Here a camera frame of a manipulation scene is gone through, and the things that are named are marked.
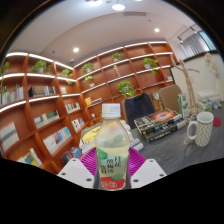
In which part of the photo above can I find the ceiling air vent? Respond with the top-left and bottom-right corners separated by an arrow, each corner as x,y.
123,11 -> 148,18

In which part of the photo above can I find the stack of dark books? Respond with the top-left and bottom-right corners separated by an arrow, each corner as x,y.
133,109 -> 188,144

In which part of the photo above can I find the stack of colourful books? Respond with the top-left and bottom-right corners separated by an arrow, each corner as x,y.
78,119 -> 145,155

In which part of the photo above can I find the green and white carton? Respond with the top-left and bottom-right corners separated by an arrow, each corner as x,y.
177,93 -> 190,119

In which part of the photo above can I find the branched ceiling lamp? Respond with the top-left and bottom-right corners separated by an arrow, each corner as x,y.
84,0 -> 141,12

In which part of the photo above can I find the clear drink bottle white cap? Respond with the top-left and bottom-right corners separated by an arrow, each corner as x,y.
94,102 -> 131,192

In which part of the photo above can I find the window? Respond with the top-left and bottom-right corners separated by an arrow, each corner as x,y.
199,29 -> 218,52

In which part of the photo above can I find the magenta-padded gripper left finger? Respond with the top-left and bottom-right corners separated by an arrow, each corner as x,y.
57,147 -> 98,190

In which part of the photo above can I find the wooden shelf unit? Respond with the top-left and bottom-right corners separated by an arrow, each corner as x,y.
0,40 -> 178,174

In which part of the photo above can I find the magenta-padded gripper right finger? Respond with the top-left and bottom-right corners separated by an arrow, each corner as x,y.
128,146 -> 167,190

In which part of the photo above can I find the dark blue chair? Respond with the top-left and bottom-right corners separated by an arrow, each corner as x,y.
123,92 -> 156,130

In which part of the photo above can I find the wooden artist mannequin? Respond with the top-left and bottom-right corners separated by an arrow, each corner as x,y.
169,54 -> 201,116

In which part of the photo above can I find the tan brown chair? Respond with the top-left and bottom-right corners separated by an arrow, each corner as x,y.
158,84 -> 184,114

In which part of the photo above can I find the grey curtain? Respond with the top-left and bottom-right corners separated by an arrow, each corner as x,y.
181,31 -> 208,58

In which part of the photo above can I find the black track light rail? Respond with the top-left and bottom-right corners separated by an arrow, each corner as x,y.
177,24 -> 198,43

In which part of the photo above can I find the white patterned mug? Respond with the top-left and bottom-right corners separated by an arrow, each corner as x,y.
186,111 -> 215,148

